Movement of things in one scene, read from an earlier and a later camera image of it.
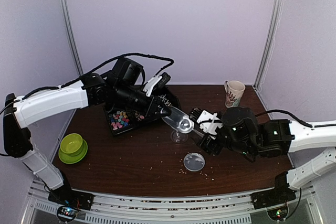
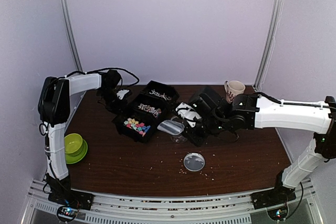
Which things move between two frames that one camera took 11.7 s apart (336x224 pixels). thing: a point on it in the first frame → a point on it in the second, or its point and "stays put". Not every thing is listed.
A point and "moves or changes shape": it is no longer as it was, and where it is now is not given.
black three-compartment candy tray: x=122 y=120 moves or changes shape
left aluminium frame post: x=65 y=9 stays put
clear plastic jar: x=178 y=137 stays put
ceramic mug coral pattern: x=234 y=89 stays put
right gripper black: x=207 y=146 → x=197 y=139
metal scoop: x=179 y=120 → x=171 y=127
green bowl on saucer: x=70 y=159 stays put
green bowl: x=72 y=144 stays put
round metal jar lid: x=193 y=161 stays put
